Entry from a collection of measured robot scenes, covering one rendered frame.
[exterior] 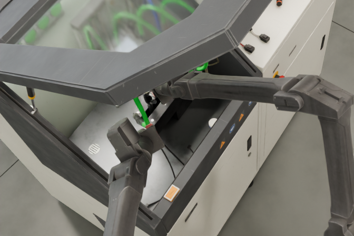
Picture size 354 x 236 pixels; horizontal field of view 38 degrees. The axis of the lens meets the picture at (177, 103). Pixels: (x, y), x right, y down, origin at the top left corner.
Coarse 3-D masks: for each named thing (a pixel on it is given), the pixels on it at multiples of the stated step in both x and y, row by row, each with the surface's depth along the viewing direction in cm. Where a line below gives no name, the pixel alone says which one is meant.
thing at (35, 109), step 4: (28, 88) 125; (32, 88) 126; (28, 92) 128; (32, 92) 129; (28, 96) 133; (32, 96) 132; (32, 100) 137; (32, 104) 142; (36, 108) 149; (32, 112) 149; (36, 112) 149
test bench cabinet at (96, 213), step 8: (48, 168) 198; (56, 176) 203; (64, 184) 207; (72, 184) 194; (248, 184) 258; (72, 192) 212; (80, 192) 198; (80, 200) 217; (88, 200) 201; (96, 200) 189; (80, 208) 239; (88, 208) 221; (96, 208) 206; (104, 208) 193; (88, 216) 244; (96, 216) 223; (104, 216) 210; (96, 224) 252; (104, 224) 230; (136, 232) 192; (144, 232) 181
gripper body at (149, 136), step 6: (150, 126) 131; (144, 132) 130; (150, 132) 131; (156, 132) 131; (144, 138) 129; (150, 138) 131; (156, 138) 131; (150, 144) 127; (156, 144) 131; (162, 144) 131; (156, 150) 132
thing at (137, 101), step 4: (136, 100) 145; (136, 104) 146; (140, 104) 146; (140, 108) 146; (140, 112) 147; (144, 112) 147; (144, 116) 148; (144, 120) 149; (148, 120) 150; (144, 124) 158
